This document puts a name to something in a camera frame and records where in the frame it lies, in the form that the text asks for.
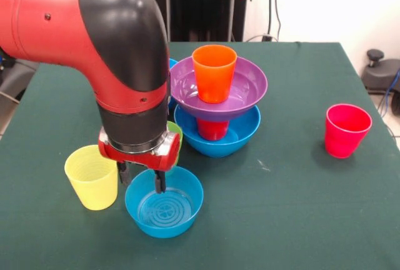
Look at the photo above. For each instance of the red plastic cup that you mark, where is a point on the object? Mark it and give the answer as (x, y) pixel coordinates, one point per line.
(212, 129)

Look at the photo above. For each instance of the green plastic cup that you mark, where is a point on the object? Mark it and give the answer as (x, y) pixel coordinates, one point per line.
(175, 127)

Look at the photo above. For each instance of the dark green tablecloth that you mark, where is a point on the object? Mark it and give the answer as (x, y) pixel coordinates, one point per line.
(281, 235)

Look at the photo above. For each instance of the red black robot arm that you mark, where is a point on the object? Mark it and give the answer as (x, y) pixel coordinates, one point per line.
(62, 32)

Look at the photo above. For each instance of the dark grey machine foot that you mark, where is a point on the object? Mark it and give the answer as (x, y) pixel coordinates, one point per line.
(18, 76)
(381, 73)

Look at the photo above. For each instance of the large blue plastic bowl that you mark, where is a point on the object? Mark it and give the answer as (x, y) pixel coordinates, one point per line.
(172, 62)
(247, 129)

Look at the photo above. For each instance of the small patterned blue bowl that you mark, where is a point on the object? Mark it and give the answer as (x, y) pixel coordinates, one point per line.
(164, 229)

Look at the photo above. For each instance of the orange plastic cup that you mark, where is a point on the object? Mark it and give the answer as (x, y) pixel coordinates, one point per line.
(214, 76)

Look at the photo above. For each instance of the pink plastic cup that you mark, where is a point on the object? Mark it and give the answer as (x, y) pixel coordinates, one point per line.
(345, 132)

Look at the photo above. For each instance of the purple plastic bowl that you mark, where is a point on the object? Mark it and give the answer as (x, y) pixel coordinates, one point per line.
(250, 95)

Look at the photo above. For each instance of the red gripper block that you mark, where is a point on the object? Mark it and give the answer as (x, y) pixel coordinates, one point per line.
(162, 157)

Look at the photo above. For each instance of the yellow plastic cup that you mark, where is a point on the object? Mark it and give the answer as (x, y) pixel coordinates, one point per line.
(90, 188)

